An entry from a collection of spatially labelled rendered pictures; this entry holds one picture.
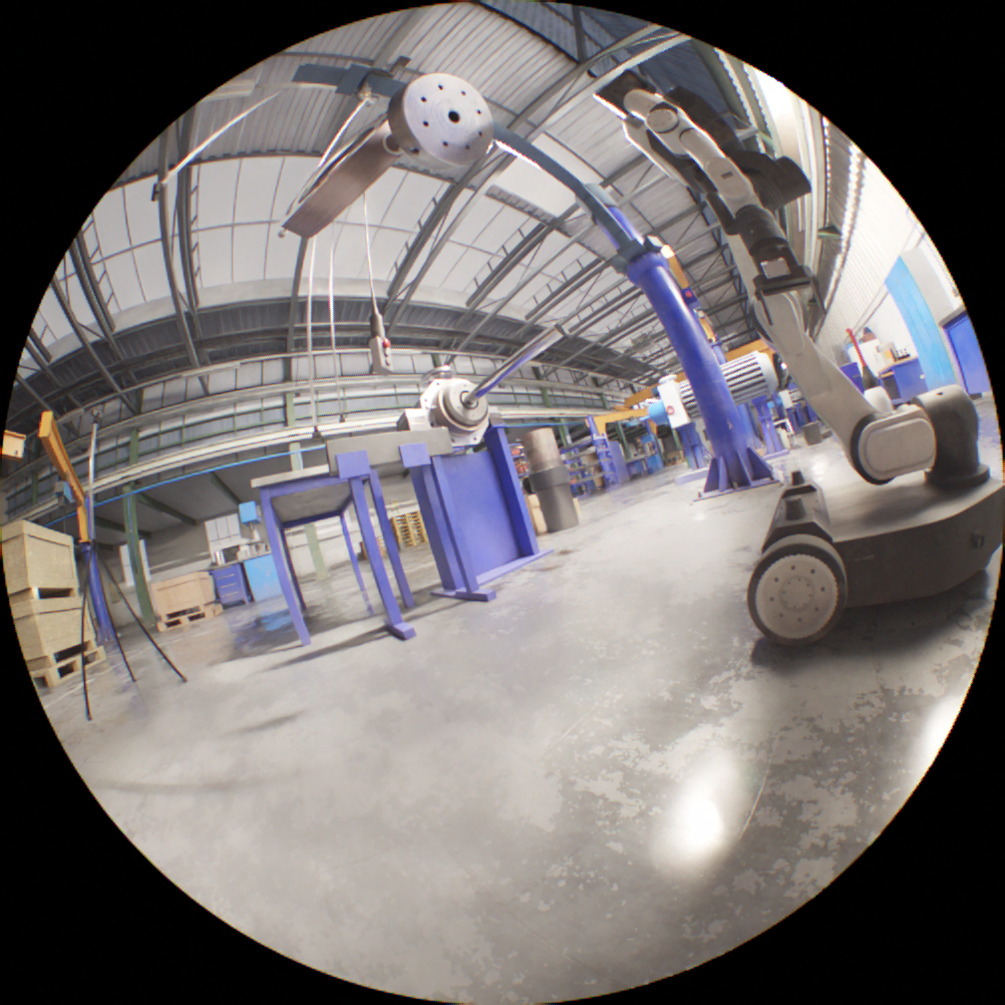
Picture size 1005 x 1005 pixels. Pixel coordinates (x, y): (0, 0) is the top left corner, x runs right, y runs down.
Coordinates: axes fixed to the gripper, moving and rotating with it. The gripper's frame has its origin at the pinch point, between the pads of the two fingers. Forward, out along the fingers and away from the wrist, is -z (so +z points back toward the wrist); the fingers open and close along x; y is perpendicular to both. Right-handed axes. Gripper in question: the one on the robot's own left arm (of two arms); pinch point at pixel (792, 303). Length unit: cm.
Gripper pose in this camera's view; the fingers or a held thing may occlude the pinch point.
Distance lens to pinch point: 62.9
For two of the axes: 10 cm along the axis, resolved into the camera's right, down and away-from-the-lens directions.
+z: -1.8, -9.7, -1.5
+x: -5.5, -0.3, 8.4
